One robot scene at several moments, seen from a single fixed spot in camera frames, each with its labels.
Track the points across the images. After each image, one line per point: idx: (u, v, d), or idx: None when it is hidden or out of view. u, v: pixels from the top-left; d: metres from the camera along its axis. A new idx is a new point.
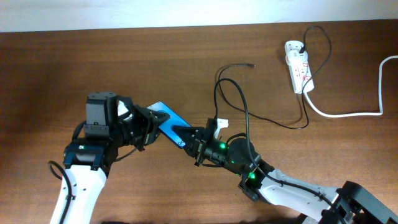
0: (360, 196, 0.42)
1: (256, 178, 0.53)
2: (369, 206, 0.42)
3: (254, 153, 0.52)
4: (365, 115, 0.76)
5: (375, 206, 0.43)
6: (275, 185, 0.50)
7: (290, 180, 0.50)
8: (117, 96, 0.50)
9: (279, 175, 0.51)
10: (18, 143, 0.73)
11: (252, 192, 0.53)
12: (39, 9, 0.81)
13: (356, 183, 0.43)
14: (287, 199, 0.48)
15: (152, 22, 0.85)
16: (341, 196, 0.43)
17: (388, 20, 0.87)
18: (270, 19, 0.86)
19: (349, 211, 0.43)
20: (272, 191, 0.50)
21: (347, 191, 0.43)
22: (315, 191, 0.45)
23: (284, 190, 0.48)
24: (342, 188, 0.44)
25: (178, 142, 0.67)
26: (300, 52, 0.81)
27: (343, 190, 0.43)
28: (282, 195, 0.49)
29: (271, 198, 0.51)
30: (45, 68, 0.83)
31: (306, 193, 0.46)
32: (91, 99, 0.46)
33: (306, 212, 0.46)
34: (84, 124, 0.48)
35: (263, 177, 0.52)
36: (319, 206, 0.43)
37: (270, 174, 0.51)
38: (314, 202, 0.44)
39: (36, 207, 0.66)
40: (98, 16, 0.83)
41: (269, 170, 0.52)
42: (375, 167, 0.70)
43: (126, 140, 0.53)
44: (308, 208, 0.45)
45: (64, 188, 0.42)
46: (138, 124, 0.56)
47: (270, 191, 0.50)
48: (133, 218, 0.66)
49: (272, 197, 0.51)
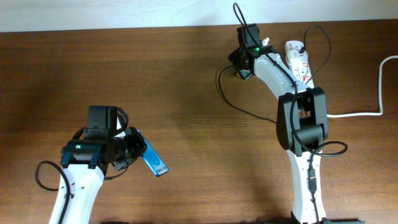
0: (302, 89, 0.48)
1: (259, 50, 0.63)
2: (323, 119, 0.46)
3: (250, 29, 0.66)
4: (365, 115, 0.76)
5: (320, 112, 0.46)
6: (268, 61, 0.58)
7: (283, 65, 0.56)
8: (116, 107, 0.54)
9: (278, 59, 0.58)
10: (18, 143, 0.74)
11: (245, 61, 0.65)
12: (31, 10, 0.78)
13: (316, 89, 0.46)
14: (267, 74, 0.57)
15: (151, 22, 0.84)
16: (306, 96, 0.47)
17: (390, 20, 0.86)
18: (271, 18, 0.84)
19: (301, 94, 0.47)
20: (263, 64, 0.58)
21: (311, 93, 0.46)
22: (291, 80, 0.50)
23: (272, 68, 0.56)
24: (309, 93, 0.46)
25: (155, 170, 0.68)
26: (300, 51, 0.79)
27: (308, 93, 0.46)
28: (267, 68, 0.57)
29: (260, 72, 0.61)
30: (44, 68, 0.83)
31: (283, 76, 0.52)
32: (94, 106, 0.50)
33: (278, 78, 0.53)
34: (85, 128, 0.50)
35: (267, 53, 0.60)
36: (285, 89, 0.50)
37: (270, 55, 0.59)
38: (300, 84, 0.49)
39: (37, 207, 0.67)
40: (96, 15, 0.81)
41: (272, 52, 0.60)
42: (374, 167, 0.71)
43: (121, 157, 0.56)
44: (276, 87, 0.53)
45: (61, 187, 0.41)
46: (130, 145, 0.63)
47: (261, 62, 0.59)
48: (133, 218, 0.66)
49: (259, 69, 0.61)
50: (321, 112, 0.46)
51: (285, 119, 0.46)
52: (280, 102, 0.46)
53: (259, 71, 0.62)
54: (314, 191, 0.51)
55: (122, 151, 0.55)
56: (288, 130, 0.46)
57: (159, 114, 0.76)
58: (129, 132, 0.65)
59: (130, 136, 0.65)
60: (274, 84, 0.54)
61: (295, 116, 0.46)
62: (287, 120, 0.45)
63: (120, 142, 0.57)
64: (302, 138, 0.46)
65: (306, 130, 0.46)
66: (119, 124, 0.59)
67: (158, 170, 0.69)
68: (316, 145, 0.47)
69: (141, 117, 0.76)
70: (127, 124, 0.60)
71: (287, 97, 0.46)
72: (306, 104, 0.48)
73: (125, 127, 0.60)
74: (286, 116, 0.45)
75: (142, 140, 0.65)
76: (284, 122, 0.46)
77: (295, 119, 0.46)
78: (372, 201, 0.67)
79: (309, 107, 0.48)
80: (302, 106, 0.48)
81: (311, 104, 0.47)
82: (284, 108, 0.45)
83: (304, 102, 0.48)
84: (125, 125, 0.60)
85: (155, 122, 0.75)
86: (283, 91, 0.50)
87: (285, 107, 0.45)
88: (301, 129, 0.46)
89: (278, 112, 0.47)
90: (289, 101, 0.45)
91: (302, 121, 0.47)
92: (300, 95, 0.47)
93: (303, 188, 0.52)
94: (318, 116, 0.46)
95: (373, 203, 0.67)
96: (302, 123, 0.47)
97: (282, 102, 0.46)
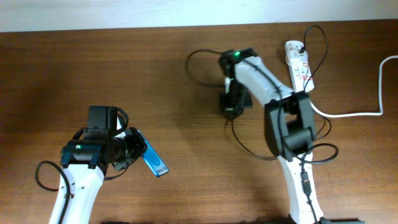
0: (286, 95, 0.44)
1: (238, 54, 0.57)
2: (312, 124, 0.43)
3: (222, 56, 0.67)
4: (365, 115, 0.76)
5: (308, 118, 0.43)
6: (249, 67, 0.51)
7: (265, 69, 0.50)
8: (116, 108, 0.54)
9: (259, 63, 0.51)
10: (18, 144, 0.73)
11: (227, 66, 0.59)
12: (32, 10, 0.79)
13: (302, 94, 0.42)
14: (249, 79, 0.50)
15: (151, 22, 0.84)
16: (291, 101, 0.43)
17: (389, 20, 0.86)
18: (271, 18, 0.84)
19: (286, 99, 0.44)
20: (243, 68, 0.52)
21: (297, 97, 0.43)
22: (275, 87, 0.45)
23: (252, 75, 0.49)
24: (294, 96, 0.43)
25: (155, 170, 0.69)
26: (300, 52, 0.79)
27: (293, 96, 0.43)
28: (247, 74, 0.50)
29: (241, 78, 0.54)
30: (43, 69, 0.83)
31: (267, 85, 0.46)
32: (94, 106, 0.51)
33: (262, 86, 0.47)
34: (85, 128, 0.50)
35: (246, 58, 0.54)
36: (270, 97, 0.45)
37: (250, 60, 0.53)
38: (285, 91, 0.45)
39: (37, 207, 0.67)
40: (96, 16, 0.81)
41: (252, 56, 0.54)
42: (374, 167, 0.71)
43: (121, 157, 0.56)
44: (260, 95, 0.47)
45: (61, 186, 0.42)
46: (130, 145, 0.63)
47: (241, 67, 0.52)
48: (133, 218, 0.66)
49: (241, 76, 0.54)
50: (309, 117, 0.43)
51: (273, 129, 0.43)
52: (266, 111, 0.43)
53: (242, 79, 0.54)
54: (309, 193, 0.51)
55: (122, 151, 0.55)
56: (277, 138, 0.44)
57: (159, 114, 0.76)
58: (129, 132, 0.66)
59: (130, 135, 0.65)
60: (258, 91, 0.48)
61: (282, 124, 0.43)
62: (275, 129, 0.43)
63: (120, 142, 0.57)
64: (291, 144, 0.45)
65: (295, 135, 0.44)
66: (119, 124, 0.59)
67: (158, 170, 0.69)
68: (306, 147, 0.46)
69: (141, 118, 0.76)
70: (127, 124, 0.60)
71: (273, 105, 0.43)
72: (293, 108, 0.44)
73: (125, 127, 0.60)
74: (274, 124, 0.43)
75: (142, 140, 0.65)
76: (272, 131, 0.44)
77: (282, 127, 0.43)
78: (372, 201, 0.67)
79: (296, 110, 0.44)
80: (289, 109, 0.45)
81: (297, 109, 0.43)
82: (270, 118, 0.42)
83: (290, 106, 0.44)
84: (125, 125, 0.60)
85: (155, 122, 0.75)
86: (268, 99, 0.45)
87: (272, 117, 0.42)
88: (290, 135, 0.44)
89: (265, 121, 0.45)
90: (275, 110, 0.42)
91: (290, 127, 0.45)
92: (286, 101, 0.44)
93: (298, 192, 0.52)
94: (306, 121, 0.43)
95: (373, 203, 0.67)
96: (290, 129, 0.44)
97: (268, 111, 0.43)
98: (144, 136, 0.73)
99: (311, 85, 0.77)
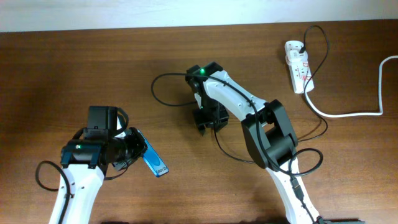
0: (260, 107, 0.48)
1: (204, 71, 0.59)
2: (290, 129, 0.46)
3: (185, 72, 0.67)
4: (365, 115, 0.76)
5: (285, 124, 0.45)
6: (217, 83, 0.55)
7: (233, 83, 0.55)
8: (116, 108, 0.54)
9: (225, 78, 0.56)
10: (17, 144, 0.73)
11: (195, 85, 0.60)
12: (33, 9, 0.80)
13: (274, 101, 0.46)
14: (221, 96, 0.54)
15: (151, 22, 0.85)
16: (266, 111, 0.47)
17: (388, 20, 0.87)
18: (270, 18, 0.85)
19: (260, 112, 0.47)
20: (213, 87, 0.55)
21: (270, 106, 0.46)
22: (247, 99, 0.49)
23: (223, 91, 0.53)
24: (267, 106, 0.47)
25: (155, 170, 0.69)
26: (300, 52, 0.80)
27: (267, 106, 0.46)
28: (218, 91, 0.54)
29: (212, 96, 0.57)
30: (43, 69, 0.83)
31: (239, 98, 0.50)
32: (94, 106, 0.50)
33: (234, 100, 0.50)
34: (85, 128, 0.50)
35: (213, 72, 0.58)
36: (245, 110, 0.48)
37: (217, 74, 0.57)
38: (257, 101, 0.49)
39: (37, 207, 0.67)
40: (97, 15, 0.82)
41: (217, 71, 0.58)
42: (374, 167, 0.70)
43: (121, 158, 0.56)
44: (234, 110, 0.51)
45: (61, 186, 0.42)
46: (130, 145, 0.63)
47: (211, 86, 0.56)
48: (133, 218, 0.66)
49: (211, 93, 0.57)
50: (285, 124, 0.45)
51: (255, 142, 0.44)
52: (244, 126, 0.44)
53: (213, 95, 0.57)
54: (302, 198, 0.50)
55: (122, 151, 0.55)
56: (260, 150, 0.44)
57: (159, 114, 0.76)
58: (129, 132, 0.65)
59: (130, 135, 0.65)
60: (231, 106, 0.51)
61: (262, 135, 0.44)
62: (257, 142, 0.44)
63: (120, 142, 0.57)
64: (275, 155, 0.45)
65: (277, 145, 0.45)
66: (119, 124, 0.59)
67: (158, 170, 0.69)
68: (290, 155, 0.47)
69: (141, 118, 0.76)
70: (126, 124, 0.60)
71: (250, 119, 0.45)
72: (268, 118, 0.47)
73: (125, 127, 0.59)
74: (255, 138, 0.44)
75: (143, 140, 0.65)
76: (254, 145, 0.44)
77: (263, 138, 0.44)
78: (373, 201, 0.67)
79: (272, 119, 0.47)
80: (265, 121, 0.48)
81: (273, 117, 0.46)
82: (250, 132, 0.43)
83: (265, 117, 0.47)
84: (125, 125, 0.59)
85: (155, 122, 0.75)
86: (243, 113, 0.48)
87: (251, 130, 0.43)
88: (271, 145, 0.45)
89: (246, 136, 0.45)
90: (252, 123, 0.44)
91: (270, 137, 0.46)
92: (260, 113, 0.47)
93: (290, 197, 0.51)
94: (283, 127, 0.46)
95: (374, 203, 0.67)
96: (271, 139, 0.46)
97: (246, 126, 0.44)
98: (144, 136, 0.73)
99: (311, 85, 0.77)
